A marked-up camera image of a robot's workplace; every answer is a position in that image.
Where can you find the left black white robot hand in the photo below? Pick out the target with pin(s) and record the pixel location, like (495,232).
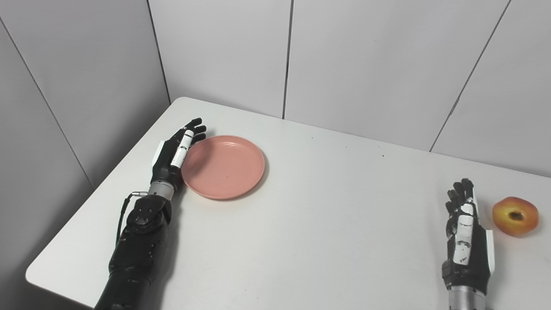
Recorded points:
(165,165)

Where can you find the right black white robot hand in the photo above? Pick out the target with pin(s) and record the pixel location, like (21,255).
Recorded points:
(475,262)

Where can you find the red yellow apple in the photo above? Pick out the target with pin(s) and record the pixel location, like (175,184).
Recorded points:
(506,224)

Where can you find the pink round plate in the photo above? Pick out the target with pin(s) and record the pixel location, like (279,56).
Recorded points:
(224,168)

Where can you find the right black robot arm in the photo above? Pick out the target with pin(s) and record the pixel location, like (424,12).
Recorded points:
(465,301)

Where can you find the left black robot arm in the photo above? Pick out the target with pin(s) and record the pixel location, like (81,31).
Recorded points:
(137,258)

